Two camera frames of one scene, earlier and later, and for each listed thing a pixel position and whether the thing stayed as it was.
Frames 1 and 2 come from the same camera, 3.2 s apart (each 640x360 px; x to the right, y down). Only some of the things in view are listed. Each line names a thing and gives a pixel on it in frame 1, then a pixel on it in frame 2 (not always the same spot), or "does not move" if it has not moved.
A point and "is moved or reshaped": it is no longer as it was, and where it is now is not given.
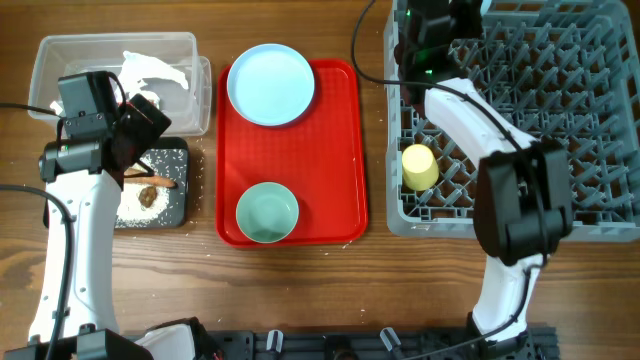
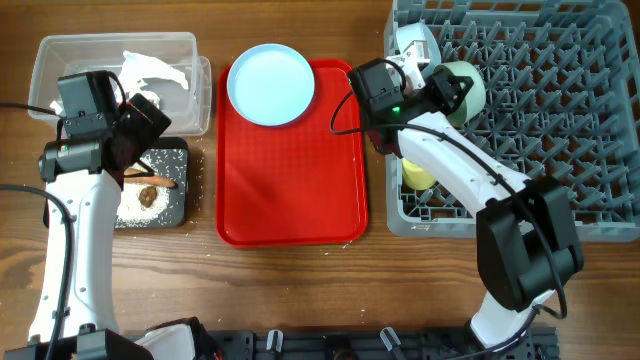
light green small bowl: x=267 y=212 is moved or reshaped
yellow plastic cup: x=420 y=169 does not move
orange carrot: x=153 y=180 does not move
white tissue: x=135 y=72 does not move
